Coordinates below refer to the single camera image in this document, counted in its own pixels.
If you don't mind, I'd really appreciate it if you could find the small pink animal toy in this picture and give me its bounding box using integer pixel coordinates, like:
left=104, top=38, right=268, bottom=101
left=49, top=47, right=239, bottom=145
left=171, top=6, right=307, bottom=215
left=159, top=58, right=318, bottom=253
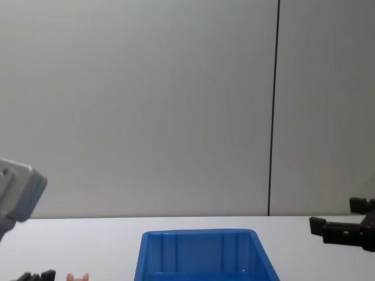
left=66, top=272, right=90, bottom=281

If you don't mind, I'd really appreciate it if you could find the blue plastic bin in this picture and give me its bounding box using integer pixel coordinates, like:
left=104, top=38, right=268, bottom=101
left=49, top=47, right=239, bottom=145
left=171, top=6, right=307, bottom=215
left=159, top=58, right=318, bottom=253
left=134, top=228, right=281, bottom=281

